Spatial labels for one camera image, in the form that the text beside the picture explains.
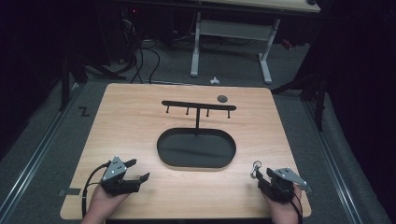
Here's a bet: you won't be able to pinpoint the metal floor rail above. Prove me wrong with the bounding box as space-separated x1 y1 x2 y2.
302 98 366 224
0 83 82 220

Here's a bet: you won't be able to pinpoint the silver key ring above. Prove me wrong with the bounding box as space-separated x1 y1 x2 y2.
249 160 263 180

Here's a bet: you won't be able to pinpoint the person's right hand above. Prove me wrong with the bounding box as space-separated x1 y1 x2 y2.
262 184 304 224

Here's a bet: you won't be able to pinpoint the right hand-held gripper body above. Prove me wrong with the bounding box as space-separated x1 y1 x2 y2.
268 166 313 204

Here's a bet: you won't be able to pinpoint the black metal stand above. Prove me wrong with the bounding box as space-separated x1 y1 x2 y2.
270 60 330 133
58 50 127 112

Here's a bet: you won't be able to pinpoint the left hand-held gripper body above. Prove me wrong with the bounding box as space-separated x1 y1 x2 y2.
100 155 140 197

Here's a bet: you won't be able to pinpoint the black floor cables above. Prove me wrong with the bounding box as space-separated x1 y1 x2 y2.
121 18 162 85

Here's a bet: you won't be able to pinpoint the person's left hand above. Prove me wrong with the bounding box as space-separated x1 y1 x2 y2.
80 186 131 224

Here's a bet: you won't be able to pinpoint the white metal frame desk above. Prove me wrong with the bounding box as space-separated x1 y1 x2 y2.
189 0 321 85

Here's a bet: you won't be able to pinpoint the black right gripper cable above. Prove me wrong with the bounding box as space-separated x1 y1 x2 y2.
279 186 304 224

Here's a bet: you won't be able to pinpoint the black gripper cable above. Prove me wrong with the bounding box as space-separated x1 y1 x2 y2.
81 161 112 218
279 186 304 224

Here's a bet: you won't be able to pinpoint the grey tape strip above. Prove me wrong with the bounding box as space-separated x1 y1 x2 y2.
58 188 82 197

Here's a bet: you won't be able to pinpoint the black hook stand with tray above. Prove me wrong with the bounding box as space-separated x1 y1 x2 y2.
156 99 238 170

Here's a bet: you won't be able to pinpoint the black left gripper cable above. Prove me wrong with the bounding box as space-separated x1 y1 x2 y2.
81 161 112 218

